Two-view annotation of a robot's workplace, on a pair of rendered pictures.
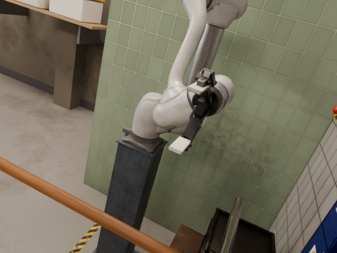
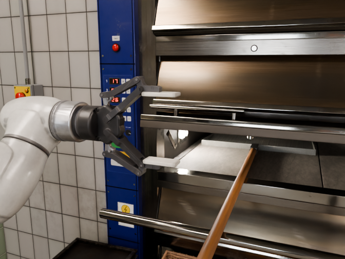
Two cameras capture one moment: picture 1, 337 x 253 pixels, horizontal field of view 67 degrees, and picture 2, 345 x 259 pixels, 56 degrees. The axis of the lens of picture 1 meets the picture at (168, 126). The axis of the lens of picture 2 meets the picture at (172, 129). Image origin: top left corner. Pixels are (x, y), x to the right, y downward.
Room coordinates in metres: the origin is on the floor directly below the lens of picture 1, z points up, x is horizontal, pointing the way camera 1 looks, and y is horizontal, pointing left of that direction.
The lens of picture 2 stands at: (0.43, 0.58, 1.61)
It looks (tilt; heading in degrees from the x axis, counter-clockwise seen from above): 12 degrees down; 275
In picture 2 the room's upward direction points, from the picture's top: straight up
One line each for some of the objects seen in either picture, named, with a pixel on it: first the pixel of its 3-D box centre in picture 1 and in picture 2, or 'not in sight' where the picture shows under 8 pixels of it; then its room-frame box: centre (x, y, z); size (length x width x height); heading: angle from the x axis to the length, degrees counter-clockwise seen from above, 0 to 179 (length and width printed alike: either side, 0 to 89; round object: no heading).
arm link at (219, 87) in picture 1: (210, 98); (74, 121); (0.71, -0.09, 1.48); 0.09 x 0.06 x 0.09; 74
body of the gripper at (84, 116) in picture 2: (204, 104); (103, 124); (0.64, -0.07, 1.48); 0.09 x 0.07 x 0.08; 164
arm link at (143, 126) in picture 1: (152, 114); not in sight; (1.24, 0.10, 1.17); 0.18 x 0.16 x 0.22; 113
